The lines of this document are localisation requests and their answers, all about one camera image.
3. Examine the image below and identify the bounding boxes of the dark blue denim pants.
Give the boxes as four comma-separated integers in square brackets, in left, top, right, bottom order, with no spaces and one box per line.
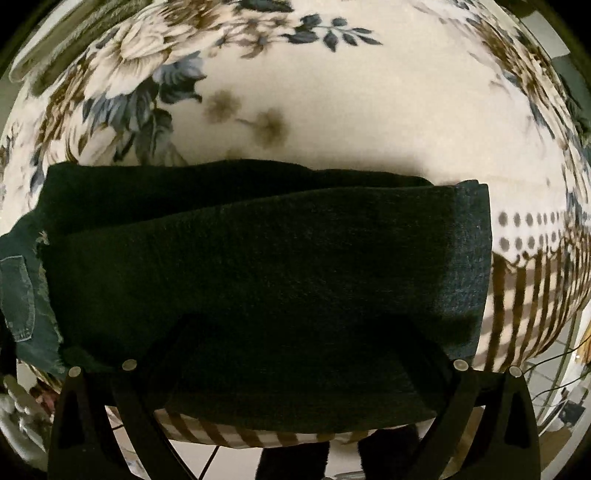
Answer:
[1,160,492,433]

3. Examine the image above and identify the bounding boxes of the black cable on floor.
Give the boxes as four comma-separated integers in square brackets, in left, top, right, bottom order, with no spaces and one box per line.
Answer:
[526,336,591,416]

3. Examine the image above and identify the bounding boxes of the floral cream bed blanket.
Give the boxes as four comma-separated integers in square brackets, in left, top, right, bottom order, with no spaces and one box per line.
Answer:
[0,0,591,449]

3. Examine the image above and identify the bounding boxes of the folded white grey towels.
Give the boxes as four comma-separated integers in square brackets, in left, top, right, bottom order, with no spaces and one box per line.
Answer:
[7,1,150,96]

